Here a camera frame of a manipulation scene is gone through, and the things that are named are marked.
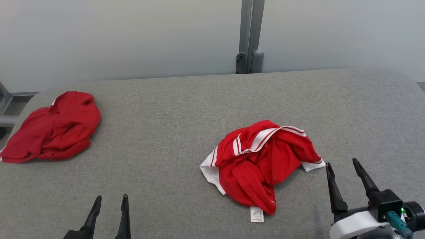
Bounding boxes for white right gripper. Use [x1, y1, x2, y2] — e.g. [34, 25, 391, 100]
[326, 158, 387, 239]

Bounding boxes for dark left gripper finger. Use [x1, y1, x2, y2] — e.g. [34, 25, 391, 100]
[63, 196, 102, 239]
[115, 194, 131, 239]

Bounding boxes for red jersey with white trim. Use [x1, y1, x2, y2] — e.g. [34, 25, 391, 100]
[199, 120, 326, 223]

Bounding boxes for red shorts with white hem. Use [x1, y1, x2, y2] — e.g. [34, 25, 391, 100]
[0, 91, 102, 164]

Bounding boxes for grey fabric padded bench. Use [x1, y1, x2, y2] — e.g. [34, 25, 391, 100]
[0, 68, 425, 239]

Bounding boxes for grey rounded post foot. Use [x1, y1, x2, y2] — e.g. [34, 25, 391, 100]
[251, 50, 265, 73]

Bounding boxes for dark grey hinge bracket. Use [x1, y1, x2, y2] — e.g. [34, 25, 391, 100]
[236, 52, 247, 74]

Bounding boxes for grey metal partition post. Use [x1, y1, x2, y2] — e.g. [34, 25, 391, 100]
[238, 0, 265, 74]

